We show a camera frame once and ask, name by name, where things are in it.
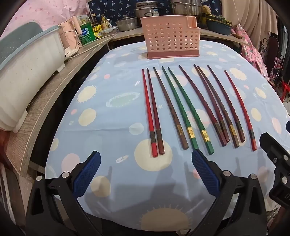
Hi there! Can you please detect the brown chopstick gold label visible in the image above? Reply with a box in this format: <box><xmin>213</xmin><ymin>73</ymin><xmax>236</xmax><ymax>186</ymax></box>
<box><xmin>197</xmin><ymin>66</ymin><xmax>240</xmax><ymax>148</ymax></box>

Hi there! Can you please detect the white appliance cable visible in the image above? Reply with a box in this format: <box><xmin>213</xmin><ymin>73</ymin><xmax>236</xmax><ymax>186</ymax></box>
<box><xmin>65</xmin><ymin>34</ymin><xmax>118</xmax><ymax>60</ymax></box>

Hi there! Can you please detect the clear food container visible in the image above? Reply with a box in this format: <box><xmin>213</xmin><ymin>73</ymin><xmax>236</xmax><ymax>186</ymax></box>
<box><xmin>98</xmin><ymin>26</ymin><xmax>118</xmax><ymax>38</ymax></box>

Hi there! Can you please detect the dark red patterned chopstick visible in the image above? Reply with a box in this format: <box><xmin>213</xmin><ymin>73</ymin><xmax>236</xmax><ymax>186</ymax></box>
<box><xmin>146</xmin><ymin>68</ymin><xmax>165</xmax><ymax>156</ymax></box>

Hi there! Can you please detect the wooden counter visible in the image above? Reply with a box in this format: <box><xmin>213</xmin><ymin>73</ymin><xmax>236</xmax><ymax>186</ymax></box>
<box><xmin>6</xmin><ymin>27</ymin><xmax>252</xmax><ymax>178</ymax></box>

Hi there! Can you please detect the yellow bowl with greens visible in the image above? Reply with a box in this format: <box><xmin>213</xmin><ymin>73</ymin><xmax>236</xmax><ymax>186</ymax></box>
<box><xmin>205</xmin><ymin>13</ymin><xmax>228</xmax><ymax>24</ymax></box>

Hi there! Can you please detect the beige curtain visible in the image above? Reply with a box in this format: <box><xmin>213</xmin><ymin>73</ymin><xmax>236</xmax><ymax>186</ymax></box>
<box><xmin>221</xmin><ymin>0</ymin><xmax>279</xmax><ymax>46</ymax></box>

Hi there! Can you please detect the steel rice cooker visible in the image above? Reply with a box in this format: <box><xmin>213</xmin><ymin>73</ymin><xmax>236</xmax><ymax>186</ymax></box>
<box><xmin>134</xmin><ymin>1</ymin><xmax>162</xmax><ymax>21</ymax></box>

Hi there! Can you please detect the navy leaf print cloth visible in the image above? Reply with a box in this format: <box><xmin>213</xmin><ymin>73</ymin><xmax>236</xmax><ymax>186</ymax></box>
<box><xmin>88</xmin><ymin>0</ymin><xmax>173</xmax><ymax>21</ymax></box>

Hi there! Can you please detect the pink dotted curtain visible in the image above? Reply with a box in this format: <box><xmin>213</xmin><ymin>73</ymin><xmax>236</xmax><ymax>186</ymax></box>
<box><xmin>5</xmin><ymin>0</ymin><xmax>91</xmax><ymax>39</ymax></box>

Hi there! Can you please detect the pink pineapple print garment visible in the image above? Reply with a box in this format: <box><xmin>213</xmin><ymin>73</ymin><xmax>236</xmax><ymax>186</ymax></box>
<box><xmin>233</xmin><ymin>24</ymin><xmax>270</xmax><ymax>81</ymax></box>

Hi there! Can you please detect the pink perforated utensil basket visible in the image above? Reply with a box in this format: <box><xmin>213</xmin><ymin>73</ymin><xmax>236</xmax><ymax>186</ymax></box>
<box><xmin>140</xmin><ymin>15</ymin><xmax>201</xmax><ymax>61</ymax></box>

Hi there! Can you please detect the white pull cord switch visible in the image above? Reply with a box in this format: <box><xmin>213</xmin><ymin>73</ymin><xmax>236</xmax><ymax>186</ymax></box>
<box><xmin>233</xmin><ymin>0</ymin><xmax>244</xmax><ymax>31</ymax></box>

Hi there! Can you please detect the small steel pot with lid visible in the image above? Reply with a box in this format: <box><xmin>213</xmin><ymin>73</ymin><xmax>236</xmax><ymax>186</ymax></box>
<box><xmin>116</xmin><ymin>15</ymin><xmax>138</xmax><ymax>32</ymax></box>

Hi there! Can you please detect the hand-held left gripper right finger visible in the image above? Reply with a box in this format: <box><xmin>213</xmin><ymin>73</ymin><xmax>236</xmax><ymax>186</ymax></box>
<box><xmin>191</xmin><ymin>149</ymin><xmax>266</xmax><ymax>236</ymax></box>

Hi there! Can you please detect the blue printed tablecloth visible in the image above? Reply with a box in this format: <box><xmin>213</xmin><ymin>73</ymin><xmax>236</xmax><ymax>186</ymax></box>
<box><xmin>45</xmin><ymin>40</ymin><xmax>290</xmax><ymax>229</ymax></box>

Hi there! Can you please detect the blue basin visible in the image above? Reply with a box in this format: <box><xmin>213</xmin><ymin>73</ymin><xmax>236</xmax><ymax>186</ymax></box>
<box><xmin>206</xmin><ymin>19</ymin><xmax>233</xmax><ymax>36</ymax></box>

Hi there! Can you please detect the white soy milk maker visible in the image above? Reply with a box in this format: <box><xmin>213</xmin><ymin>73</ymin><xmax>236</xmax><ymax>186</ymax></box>
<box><xmin>59</xmin><ymin>24</ymin><xmax>79</xmax><ymax>57</ymax></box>

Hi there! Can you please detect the green plastic bottle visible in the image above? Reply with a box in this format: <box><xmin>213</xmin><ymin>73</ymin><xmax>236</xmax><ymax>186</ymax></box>
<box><xmin>78</xmin><ymin>15</ymin><xmax>97</xmax><ymax>46</ymax></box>

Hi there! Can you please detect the steel steamer pot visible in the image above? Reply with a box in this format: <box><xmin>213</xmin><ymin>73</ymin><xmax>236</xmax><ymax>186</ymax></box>
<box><xmin>169</xmin><ymin>0</ymin><xmax>202</xmax><ymax>17</ymax></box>

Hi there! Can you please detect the maroon chopstick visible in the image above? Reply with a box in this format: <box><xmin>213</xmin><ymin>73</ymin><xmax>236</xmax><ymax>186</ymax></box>
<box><xmin>193</xmin><ymin>64</ymin><xmax>230</xmax><ymax>144</ymax></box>
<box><xmin>207</xmin><ymin>65</ymin><xmax>246</xmax><ymax>143</ymax></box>
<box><xmin>179</xmin><ymin>65</ymin><xmax>227</xmax><ymax>146</ymax></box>

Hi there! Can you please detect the pink electric kettle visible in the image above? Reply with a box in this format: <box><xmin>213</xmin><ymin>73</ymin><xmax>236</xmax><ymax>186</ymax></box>
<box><xmin>68</xmin><ymin>16</ymin><xmax>82</xmax><ymax>49</ymax></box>

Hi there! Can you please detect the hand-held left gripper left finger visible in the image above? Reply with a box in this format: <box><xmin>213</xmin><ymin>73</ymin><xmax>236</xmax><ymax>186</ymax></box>
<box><xmin>26</xmin><ymin>150</ymin><xmax>101</xmax><ymax>236</ymax></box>

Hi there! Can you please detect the green chopstick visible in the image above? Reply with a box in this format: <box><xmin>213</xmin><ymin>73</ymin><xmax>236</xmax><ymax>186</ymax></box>
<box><xmin>161</xmin><ymin>66</ymin><xmax>199</xmax><ymax>150</ymax></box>
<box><xmin>168</xmin><ymin>67</ymin><xmax>215</xmax><ymax>155</ymax></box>

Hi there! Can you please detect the dark red metal chair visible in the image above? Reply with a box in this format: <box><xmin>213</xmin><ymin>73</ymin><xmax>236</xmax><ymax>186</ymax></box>
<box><xmin>259</xmin><ymin>36</ymin><xmax>280</xmax><ymax>78</ymax></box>

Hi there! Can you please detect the white storage box blue lid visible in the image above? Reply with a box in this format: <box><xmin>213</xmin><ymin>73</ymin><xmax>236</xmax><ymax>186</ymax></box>
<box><xmin>0</xmin><ymin>21</ymin><xmax>67</xmax><ymax>134</ymax></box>

